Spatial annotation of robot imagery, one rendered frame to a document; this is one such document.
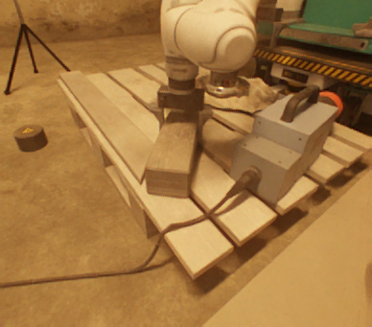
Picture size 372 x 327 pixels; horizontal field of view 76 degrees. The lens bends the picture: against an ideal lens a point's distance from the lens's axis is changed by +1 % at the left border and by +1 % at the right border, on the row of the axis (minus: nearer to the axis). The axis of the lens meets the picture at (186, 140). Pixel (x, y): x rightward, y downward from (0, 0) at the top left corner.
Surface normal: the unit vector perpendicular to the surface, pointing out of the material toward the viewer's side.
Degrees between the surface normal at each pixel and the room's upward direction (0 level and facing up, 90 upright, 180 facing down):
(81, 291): 0
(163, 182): 90
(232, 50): 97
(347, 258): 0
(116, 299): 0
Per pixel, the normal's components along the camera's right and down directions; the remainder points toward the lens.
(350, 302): 0.03, -0.83
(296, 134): -0.71, 0.38
